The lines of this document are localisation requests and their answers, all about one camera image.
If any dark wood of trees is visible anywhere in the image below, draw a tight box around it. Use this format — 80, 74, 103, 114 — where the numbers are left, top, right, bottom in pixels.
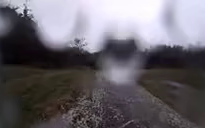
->
0, 4, 99, 69

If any grass field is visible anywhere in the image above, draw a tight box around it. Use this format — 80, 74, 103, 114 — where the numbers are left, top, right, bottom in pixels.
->
0, 64, 99, 128

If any grass verge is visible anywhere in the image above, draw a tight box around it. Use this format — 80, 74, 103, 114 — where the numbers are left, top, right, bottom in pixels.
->
136, 68, 205, 128

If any dark row of trees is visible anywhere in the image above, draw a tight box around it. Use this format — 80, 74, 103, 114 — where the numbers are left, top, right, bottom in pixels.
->
144, 44, 205, 72

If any small bare tree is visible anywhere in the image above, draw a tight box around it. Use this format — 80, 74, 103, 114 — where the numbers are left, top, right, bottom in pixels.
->
69, 37, 90, 54

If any grey gravel-edged path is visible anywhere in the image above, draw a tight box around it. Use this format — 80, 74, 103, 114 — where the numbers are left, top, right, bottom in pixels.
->
61, 78, 199, 128

